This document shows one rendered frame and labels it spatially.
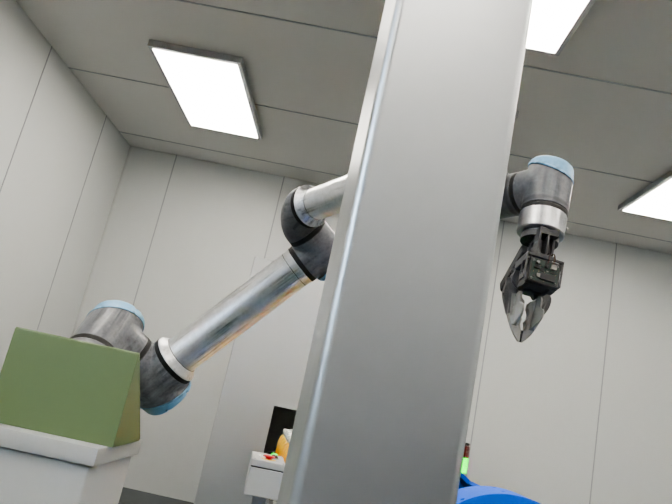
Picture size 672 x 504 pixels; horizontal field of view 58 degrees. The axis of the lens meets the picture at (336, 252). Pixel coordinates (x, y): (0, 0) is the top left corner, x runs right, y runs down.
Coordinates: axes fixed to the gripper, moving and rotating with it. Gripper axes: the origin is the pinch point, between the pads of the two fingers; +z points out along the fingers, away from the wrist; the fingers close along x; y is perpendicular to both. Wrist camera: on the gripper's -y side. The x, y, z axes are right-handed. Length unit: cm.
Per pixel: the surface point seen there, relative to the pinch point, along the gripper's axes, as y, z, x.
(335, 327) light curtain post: 86, 31, -35
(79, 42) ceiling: -267, -211, -265
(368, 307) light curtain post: 86, 30, -34
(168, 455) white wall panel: -500, 39, -140
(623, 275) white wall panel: -442, -245, 236
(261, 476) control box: -79, 36, -40
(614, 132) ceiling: -228, -236, 114
